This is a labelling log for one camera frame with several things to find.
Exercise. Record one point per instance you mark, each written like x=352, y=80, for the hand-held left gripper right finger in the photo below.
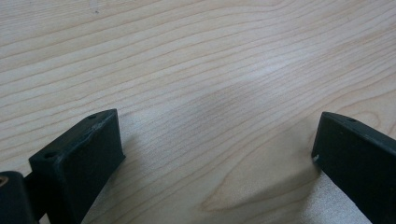
x=358, y=155

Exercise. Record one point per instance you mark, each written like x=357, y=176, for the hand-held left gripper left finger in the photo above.
x=77, y=168

